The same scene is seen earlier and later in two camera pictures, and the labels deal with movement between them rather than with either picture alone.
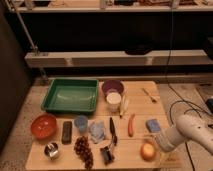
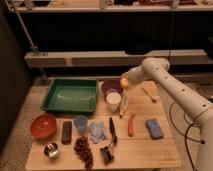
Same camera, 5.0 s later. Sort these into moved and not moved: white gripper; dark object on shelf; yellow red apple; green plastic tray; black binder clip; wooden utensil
Moved: white gripper; yellow red apple
Not moved: black binder clip; dark object on shelf; wooden utensil; green plastic tray
